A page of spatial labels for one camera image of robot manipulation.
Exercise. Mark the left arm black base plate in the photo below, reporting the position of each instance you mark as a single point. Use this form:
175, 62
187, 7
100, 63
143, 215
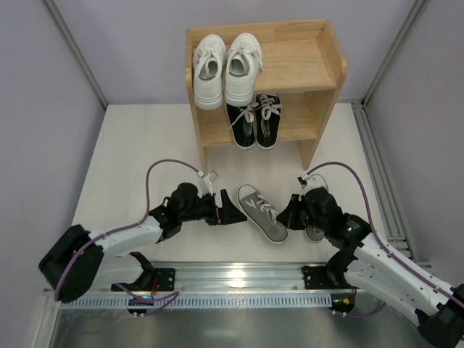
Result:
156, 279

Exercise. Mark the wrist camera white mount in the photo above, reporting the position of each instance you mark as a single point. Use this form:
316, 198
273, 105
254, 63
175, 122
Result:
206, 181
310, 182

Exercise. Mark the perforated cable duct strip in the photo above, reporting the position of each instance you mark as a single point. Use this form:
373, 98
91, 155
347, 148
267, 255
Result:
205, 301

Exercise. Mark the grey canvas sneaker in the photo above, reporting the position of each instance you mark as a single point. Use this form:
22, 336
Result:
314, 235
262, 213

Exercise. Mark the left aluminium frame post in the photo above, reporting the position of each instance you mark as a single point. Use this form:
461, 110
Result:
75, 51

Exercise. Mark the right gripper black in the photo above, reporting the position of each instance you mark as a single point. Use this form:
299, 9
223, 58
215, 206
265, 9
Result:
296, 212

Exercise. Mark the right aluminium frame post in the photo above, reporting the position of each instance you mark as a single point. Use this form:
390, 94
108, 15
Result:
405, 29

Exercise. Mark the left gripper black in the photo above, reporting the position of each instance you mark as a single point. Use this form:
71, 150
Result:
218, 209

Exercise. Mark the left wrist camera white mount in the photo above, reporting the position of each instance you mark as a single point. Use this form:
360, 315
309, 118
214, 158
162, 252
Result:
206, 181

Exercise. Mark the aluminium frame post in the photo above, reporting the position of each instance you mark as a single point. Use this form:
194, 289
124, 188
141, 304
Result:
405, 29
75, 51

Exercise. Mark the white sneaker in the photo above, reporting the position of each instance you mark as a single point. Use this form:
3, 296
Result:
243, 65
208, 62

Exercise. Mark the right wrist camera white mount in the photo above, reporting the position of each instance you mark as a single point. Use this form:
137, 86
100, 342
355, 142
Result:
310, 182

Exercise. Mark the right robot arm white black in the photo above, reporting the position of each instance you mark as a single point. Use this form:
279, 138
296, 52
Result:
369, 262

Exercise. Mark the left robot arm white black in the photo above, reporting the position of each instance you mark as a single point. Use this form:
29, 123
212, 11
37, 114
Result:
81, 259

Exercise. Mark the black canvas sneaker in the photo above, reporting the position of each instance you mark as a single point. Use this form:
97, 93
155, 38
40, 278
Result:
241, 121
268, 113

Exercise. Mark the wooden two-tier shoe shelf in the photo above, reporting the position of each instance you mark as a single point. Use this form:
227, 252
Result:
304, 64

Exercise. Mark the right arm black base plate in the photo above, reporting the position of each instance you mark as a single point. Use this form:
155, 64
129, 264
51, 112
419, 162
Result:
316, 277

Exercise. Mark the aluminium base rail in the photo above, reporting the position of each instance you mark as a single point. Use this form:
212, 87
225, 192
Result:
214, 276

